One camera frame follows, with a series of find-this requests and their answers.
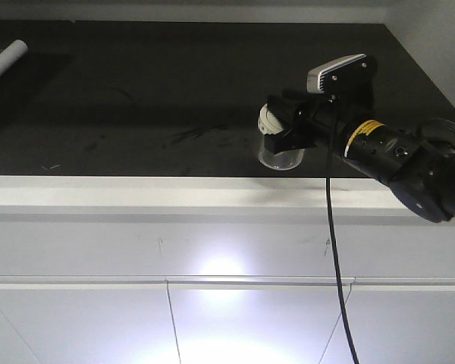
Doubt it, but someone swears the white base cabinet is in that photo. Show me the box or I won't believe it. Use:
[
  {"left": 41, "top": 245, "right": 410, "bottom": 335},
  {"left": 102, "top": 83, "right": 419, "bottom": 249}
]
[{"left": 0, "top": 176, "right": 455, "bottom": 363}]

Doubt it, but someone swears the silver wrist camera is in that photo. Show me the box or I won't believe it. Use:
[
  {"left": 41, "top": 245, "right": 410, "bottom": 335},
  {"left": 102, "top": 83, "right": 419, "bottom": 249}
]
[{"left": 306, "top": 53, "right": 366, "bottom": 94}]

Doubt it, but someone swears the glass jar with cream lid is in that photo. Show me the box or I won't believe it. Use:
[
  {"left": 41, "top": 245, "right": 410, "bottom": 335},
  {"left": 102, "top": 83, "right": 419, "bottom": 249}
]
[{"left": 256, "top": 102, "right": 304, "bottom": 171}]

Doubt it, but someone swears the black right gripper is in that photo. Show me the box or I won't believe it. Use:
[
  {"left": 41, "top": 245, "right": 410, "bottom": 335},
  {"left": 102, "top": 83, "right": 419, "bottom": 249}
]
[{"left": 264, "top": 89, "right": 359, "bottom": 155}]

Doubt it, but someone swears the white rolled paper tube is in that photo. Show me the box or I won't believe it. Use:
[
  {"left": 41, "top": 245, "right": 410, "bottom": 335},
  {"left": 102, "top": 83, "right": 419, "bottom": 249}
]
[{"left": 0, "top": 39, "right": 29, "bottom": 76}]

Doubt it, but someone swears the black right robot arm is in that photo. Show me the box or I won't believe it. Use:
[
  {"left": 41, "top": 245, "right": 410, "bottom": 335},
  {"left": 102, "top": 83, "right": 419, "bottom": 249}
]
[{"left": 265, "top": 91, "right": 455, "bottom": 223}]

